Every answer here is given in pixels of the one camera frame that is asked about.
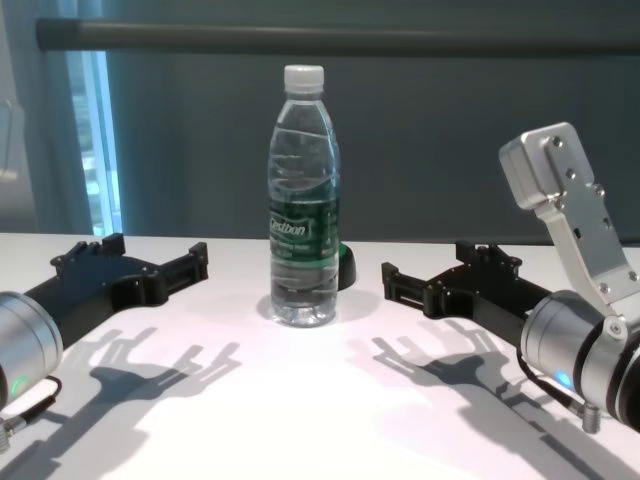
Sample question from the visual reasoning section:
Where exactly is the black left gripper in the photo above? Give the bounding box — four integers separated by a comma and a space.
27, 233, 209, 346

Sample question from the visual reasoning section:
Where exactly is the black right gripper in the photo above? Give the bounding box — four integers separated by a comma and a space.
380, 239, 556, 351

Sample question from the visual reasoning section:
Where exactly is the clear plastic water bottle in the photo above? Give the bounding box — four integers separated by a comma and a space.
267, 63, 342, 329

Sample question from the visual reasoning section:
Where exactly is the blue-lit window strip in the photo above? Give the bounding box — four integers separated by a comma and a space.
64, 49, 124, 236

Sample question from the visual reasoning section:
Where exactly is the grey metal handrail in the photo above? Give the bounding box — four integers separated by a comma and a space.
35, 17, 640, 55

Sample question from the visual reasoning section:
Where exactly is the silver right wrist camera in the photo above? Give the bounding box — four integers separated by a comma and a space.
498, 121, 640, 346

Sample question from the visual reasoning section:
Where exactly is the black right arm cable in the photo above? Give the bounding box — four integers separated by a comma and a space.
517, 352, 601, 432

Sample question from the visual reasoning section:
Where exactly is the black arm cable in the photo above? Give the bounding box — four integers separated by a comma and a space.
517, 352, 601, 432
0, 376, 64, 449

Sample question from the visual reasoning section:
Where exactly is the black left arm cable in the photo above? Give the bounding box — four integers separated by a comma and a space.
0, 376, 64, 449

